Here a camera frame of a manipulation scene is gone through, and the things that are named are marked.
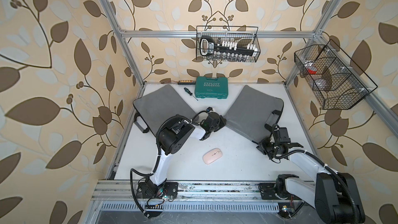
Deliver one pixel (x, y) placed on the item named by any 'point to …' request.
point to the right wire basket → (335, 81)
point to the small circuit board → (288, 209)
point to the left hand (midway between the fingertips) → (226, 118)
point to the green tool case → (211, 87)
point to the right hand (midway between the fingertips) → (256, 146)
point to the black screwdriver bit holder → (186, 82)
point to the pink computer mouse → (211, 155)
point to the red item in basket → (312, 72)
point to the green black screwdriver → (188, 92)
